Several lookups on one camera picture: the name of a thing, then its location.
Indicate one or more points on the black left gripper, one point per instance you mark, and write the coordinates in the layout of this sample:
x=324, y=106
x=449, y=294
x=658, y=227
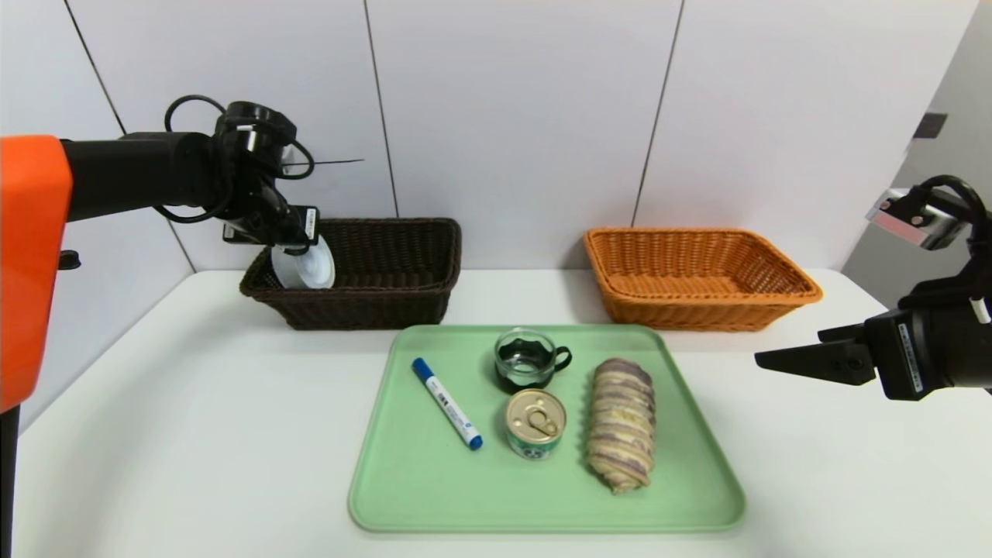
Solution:
x=304, y=226

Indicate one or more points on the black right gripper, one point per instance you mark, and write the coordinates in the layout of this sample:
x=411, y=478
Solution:
x=897, y=356

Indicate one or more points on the white tape roll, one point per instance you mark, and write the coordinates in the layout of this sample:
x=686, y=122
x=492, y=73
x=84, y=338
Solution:
x=306, y=270

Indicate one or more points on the blue and white marker pen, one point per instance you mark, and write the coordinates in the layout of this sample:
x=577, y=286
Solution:
x=448, y=404

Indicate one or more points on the tin can with green label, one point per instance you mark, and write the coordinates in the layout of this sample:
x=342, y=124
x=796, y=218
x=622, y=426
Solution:
x=535, y=422

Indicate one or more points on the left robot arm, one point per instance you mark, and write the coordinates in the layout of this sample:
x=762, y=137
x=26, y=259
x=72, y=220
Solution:
x=139, y=170

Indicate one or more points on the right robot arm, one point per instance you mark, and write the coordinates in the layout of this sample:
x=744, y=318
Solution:
x=965, y=341

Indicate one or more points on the dark brown wicker basket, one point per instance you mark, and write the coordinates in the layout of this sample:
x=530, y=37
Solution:
x=387, y=294

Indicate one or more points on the orange wicker basket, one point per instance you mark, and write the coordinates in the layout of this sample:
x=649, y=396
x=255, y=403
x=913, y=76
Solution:
x=697, y=279

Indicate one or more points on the black zip tie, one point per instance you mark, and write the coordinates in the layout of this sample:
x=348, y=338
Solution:
x=333, y=162

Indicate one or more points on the twisted purple swirl bread loaf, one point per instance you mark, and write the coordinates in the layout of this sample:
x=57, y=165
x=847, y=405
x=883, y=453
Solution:
x=620, y=426

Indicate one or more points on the light green plastic tray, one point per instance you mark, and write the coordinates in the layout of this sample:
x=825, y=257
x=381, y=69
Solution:
x=434, y=488

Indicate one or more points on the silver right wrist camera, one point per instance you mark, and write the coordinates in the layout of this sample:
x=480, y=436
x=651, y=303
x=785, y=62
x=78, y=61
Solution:
x=914, y=217

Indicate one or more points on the dark wall plate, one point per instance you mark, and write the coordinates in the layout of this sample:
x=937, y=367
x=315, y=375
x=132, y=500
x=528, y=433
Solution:
x=930, y=125

